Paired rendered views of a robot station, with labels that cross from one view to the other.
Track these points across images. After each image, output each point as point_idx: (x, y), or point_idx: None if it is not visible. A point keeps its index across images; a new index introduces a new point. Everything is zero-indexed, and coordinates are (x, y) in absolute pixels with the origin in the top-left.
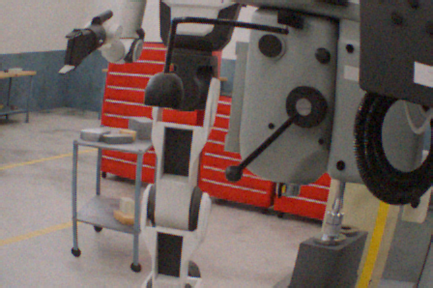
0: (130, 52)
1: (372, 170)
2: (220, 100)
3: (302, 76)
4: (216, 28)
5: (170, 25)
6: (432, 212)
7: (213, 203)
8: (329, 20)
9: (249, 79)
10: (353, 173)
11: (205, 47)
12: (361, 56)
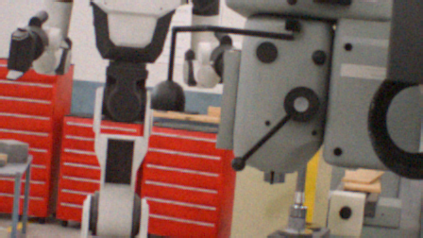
0: (62, 63)
1: (386, 150)
2: (76, 123)
3: (296, 78)
4: (154, 39)
5: (109, 35)
6: (364, 227)
7: (73, 228)
8: (324, 22)
9: (245, 85)
10: (350, 158)
11: (143, 60)
12: (393, 51)
